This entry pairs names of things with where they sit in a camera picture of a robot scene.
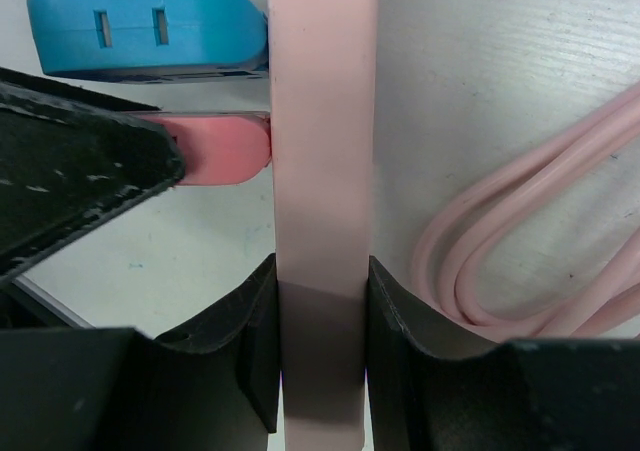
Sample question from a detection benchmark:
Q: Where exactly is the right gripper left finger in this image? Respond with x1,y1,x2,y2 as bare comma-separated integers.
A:
1,257,278,450

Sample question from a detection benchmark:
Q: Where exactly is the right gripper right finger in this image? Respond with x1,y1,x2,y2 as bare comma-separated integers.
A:
367,260,639,450

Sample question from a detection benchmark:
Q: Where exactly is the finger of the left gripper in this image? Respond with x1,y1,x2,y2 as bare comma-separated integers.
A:
1,68,186,283

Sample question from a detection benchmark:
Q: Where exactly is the pink power cord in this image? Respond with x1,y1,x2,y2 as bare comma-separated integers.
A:
410,78,640,345

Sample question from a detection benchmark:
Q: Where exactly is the blue plug adapter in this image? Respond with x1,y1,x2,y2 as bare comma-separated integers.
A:
27,0,268,84

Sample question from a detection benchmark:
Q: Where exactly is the pink plug adapter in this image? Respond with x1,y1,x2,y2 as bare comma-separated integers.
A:
135,112,271,186

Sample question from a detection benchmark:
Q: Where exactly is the pink power strip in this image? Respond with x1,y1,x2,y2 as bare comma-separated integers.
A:
268,0,378,450

